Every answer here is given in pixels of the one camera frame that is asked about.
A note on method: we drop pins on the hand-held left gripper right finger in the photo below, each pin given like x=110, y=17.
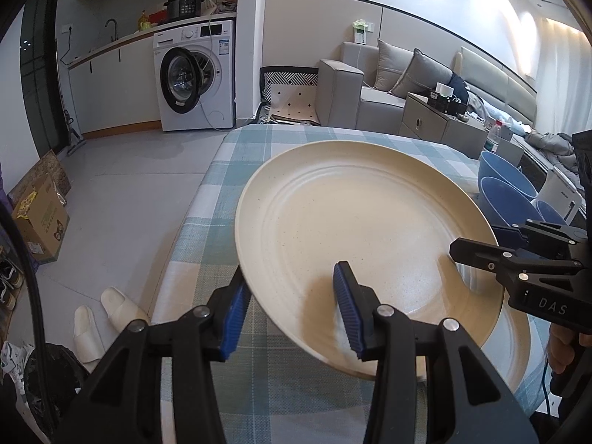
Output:
x=348, y=314

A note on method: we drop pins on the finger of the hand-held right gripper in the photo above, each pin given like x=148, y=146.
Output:
x=481, y=259
x=545, y=233

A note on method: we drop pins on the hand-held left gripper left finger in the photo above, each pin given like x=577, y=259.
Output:
x=233, y=319

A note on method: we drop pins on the blue bowl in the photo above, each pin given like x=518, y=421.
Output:
x=504, y=166
x=552, y=215
x=504, y=203

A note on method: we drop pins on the person's right hand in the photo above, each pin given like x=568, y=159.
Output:
x=562, y=349

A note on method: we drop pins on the grey puffy jacket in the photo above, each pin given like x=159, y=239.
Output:
x=550, y=145

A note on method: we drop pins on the checkered tablecloth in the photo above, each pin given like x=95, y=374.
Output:
x=222, y=222

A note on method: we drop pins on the clear water bottle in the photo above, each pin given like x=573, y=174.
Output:
x=494, y=138

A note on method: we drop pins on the white slipper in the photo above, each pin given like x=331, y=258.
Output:
x=88, y=337
x=120, y=307

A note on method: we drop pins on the light blue bedding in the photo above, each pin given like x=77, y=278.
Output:
x=499, y=115

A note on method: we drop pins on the grey side cabinet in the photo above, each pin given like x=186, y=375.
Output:
x=425, y=125

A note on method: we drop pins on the black box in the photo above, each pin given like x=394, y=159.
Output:
x=446, y=104

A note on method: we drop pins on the white curtain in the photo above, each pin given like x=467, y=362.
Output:
x=559, y=74

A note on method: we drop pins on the beige padded panel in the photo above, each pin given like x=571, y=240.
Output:
x=504, y=78

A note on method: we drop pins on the dark blue cloth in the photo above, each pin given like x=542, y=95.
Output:
x=459, y=88

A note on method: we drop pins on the white box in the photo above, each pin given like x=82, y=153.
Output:
x=445, y=89

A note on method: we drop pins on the grey sofa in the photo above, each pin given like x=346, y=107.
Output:
x=379, y=106

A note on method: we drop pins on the black trash bag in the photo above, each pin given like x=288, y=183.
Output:
x=55, y=379

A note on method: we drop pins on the dark grey pillow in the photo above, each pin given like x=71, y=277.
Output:
x=425, y=74

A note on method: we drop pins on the cardboard box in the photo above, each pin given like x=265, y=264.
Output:
x=41, y=222

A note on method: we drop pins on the light grey pillow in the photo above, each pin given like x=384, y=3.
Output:
x=388, y=62

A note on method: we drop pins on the white dotted cushion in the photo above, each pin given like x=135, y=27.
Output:
x=296, y=101

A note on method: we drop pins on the white washing machine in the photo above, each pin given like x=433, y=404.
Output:
x=212, y=97

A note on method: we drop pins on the brown patterned board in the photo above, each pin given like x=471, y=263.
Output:
x=51, y=166

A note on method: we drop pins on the black white patterned cushion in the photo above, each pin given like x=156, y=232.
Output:
x=286, y=74

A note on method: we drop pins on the white base cabinet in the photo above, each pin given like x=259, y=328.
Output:
x=115, y=92

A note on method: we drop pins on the purple bag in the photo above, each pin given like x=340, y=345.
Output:
x=2, y=185

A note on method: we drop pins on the red container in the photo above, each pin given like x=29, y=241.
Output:
x=159, y=18

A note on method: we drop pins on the yellow bottle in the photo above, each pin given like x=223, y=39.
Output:
x=145, y=22

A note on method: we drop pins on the curved metal faucet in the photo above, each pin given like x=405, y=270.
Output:
x=112, y=27

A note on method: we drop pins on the black pressure cooker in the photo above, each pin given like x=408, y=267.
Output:
x=185, y=5

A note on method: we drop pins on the black glass door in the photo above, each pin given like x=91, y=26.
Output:
x=41, y=64

